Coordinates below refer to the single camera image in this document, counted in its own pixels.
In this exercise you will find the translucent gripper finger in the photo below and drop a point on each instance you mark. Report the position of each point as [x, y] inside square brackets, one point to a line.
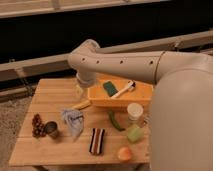
[81, 92]

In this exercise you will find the green sponge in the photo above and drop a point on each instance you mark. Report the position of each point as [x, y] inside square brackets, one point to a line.
[110, 88]

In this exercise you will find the white brush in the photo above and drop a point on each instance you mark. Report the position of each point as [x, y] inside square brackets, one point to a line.
[128, 87]

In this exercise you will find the metal cup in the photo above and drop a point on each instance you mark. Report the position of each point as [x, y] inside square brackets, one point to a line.
[51, 129]

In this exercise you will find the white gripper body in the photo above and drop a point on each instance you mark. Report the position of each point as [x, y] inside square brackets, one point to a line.
[86, 79]

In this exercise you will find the light green block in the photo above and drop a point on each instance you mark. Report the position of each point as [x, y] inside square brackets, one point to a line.
[134, 133]

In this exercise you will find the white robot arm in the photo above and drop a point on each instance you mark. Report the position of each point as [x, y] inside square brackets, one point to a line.
[181, 108]

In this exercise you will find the white lidded jar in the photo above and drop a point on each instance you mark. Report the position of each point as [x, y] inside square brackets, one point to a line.
[135, 111]

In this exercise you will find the yellow banana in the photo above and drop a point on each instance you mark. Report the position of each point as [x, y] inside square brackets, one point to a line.
[81, 105]

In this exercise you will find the bunch of dark grapes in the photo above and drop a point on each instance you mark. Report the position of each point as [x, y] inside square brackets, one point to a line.
[38, 127]

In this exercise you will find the yellow plastic tray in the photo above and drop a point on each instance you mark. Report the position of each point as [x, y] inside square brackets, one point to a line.
[141, 94]

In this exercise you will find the orange peach fruit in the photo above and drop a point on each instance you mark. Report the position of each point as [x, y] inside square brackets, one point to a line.
[124, 154]

